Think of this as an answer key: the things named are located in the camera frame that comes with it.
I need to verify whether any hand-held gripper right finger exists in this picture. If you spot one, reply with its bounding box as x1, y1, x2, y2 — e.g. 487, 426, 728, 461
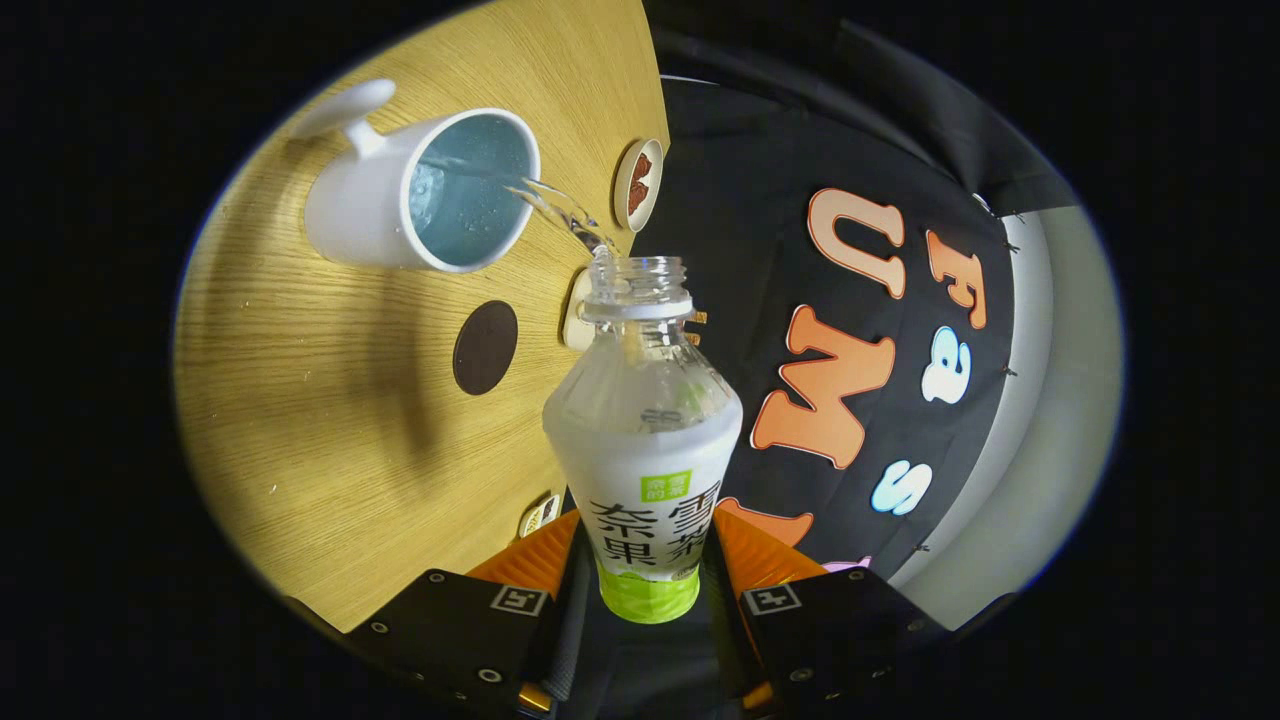
702, 507, 953, 715

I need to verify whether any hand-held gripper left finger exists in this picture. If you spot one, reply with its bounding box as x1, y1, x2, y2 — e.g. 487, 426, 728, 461
343, 508, 601, 719

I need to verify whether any clear bottle white green label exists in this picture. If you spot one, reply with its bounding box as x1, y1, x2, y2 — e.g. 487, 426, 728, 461
542, 255, 744, 625

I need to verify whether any dark brown round coaster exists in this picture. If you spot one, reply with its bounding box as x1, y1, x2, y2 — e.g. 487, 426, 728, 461
452, 300, 519, 397

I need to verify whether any white cup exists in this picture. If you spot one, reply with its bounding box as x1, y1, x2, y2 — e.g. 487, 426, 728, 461
290, 78, 542, 274

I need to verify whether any clear juice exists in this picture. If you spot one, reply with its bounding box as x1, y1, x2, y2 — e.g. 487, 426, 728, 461
412, 155, 619, 259

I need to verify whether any white divided dish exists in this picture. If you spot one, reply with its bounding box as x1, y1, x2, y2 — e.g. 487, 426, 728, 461
518, 492, 563, 539

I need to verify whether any wooden table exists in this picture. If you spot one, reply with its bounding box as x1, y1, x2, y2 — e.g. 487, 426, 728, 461
172, 0, 671, 633

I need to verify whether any white toaster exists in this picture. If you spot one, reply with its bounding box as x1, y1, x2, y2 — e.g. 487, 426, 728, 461
563, 268, 601, 353

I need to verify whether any black backdrop cloth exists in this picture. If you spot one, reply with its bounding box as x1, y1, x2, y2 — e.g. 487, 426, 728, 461
560, 0, 1086, 716

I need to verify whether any white round plate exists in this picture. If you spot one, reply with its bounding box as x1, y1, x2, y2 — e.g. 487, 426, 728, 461
613, 138, 665, 233

